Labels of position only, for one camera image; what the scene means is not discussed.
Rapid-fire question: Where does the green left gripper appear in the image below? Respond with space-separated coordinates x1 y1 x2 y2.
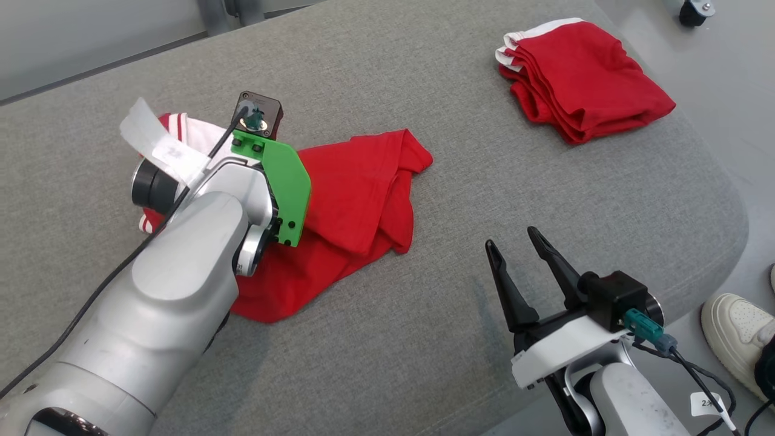
231 130 312 248

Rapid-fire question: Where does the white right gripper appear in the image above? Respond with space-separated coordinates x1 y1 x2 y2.
484 226 634 389

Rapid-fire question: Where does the red jersey with white sleeves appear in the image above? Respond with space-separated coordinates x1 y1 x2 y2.
138 112 434 323

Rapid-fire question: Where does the red shirt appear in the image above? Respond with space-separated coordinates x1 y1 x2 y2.
495 18 676 145

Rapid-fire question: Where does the white sneaker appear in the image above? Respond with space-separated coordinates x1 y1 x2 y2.
701 293 775 401

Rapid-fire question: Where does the black caster wheel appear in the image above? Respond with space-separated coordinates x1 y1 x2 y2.
678 0 716 27

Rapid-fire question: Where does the teal right camera connector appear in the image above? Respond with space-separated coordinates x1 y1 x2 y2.
624 308 678 355

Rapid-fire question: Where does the white cable tag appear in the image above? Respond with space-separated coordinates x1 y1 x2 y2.
119 97 210 188

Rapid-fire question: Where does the grey partition post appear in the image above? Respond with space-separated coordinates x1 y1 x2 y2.
225 0 267 28
197 0 236 36

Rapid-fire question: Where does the black right camera cable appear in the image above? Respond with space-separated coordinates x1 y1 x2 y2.
633 339 742 436

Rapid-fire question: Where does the small white cable label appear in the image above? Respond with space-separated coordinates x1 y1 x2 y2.
690 392 725 418

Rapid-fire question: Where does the grey partition base rail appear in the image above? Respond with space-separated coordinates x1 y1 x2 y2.
0 31 209 107

